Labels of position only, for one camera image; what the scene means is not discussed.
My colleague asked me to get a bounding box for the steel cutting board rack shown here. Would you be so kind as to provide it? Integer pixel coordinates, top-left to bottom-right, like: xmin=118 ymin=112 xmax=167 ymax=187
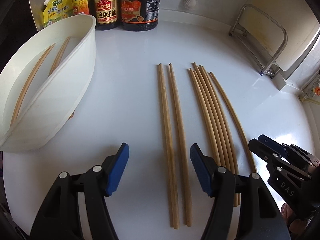
xmin=228 ymin=3 xmax=288 ymax=78

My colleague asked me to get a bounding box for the wooden chopstick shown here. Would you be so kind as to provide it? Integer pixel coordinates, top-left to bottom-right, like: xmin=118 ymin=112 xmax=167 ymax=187
xmin=193 ymin=62 xmax=231 ymax=170
xmin=158 ymin=63 xmax=180 ymax=230
xmin=201 ymin=65 xmax=241 ymax=176
xmin=13 ymin=42 xmax=57 ymax=123
xmin=209 ymin=72 xmax=257 ymax=173
xmin=189 ymin=68 xmax=221 ymax=165
xmin=191 ymin=70 xmax=239 ymax=208
xmin=51 ymin=36 xmax=72 ymax=74
xmin=169 ymin=63 xmax=193 ymax=227
xmin=198 ymin=64 xmax=242 ymax=205
xmin=10 ymin=43 xmax=55 ymax=126
xmin=48 ymin=37 xmax=68 ymax=77

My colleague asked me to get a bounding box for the person's right hand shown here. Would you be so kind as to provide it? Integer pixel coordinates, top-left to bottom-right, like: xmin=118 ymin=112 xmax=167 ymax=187
xmin=281 ymin=203 xmax=311 ymax=239

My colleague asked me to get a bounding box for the large dark soy sauce jug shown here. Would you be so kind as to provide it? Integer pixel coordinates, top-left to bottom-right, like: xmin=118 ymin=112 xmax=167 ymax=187
xmin=120 ymin=0 xmax=161 ymax=31

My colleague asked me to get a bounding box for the white cutting board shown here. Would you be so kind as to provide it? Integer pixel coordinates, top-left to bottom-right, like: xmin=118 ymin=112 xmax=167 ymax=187
xmin=240 ymin=0 xmax=319 ymax=71

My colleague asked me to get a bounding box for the yellow seasoning pouch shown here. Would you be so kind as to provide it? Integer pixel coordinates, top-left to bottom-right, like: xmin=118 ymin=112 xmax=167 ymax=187
xmin=43 ymin=0 xmax=74 ymax=27

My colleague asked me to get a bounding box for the round white tray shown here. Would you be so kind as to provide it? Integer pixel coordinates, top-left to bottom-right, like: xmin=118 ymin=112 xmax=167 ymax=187
xmin=1 ymin=15 xmax=96 ymax=153

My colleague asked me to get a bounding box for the wall socket with orange switch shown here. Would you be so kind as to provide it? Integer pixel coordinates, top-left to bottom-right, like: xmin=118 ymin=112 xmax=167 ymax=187
xmin=299 ymin=76 xmax=319 ymax=105

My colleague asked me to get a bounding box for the yellow-cap soy sauce bottle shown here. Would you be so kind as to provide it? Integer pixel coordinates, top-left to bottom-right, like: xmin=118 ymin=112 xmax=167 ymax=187
xmin=94 ymin=0 xmax=120 ymax=30

